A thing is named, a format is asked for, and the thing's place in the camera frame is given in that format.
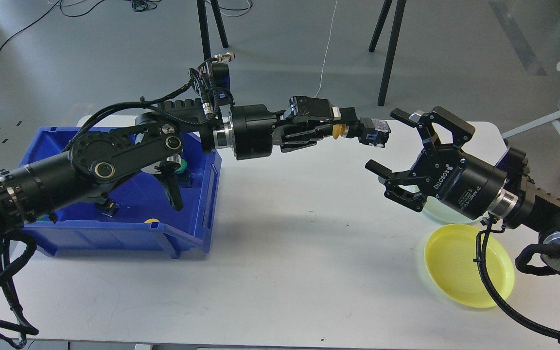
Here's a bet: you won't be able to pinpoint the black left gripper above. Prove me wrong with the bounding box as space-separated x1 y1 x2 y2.
229 96 358 161

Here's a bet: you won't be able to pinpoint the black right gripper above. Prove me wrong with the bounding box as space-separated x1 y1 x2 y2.
365 106 509 219

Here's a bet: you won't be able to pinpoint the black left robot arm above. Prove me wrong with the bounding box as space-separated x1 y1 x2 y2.
0 52 366 350

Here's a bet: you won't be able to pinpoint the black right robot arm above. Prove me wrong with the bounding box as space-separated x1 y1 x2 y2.
365 106 560 343

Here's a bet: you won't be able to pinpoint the light green plate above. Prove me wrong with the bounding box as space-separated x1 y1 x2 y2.
422 196 480 224

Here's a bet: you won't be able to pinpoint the yellow plate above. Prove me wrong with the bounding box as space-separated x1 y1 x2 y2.
423 224 515 309

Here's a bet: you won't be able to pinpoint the black tripod legs left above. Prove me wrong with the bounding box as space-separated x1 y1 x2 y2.
196 0 229 60

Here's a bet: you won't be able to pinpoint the black tripod legs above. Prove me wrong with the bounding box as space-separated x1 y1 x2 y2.
367 0 407 106
196 0 229 60

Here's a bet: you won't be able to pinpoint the black tripod legs right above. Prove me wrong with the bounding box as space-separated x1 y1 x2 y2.
367 0 407 106

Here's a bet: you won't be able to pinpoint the blue plastic bin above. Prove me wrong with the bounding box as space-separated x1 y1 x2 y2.
22 133 222 259

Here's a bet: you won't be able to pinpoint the white cable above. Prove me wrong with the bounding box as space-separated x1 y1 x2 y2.
312 0 339 98

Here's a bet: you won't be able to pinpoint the black floor cable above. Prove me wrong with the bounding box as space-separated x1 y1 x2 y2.
0 0 105 83

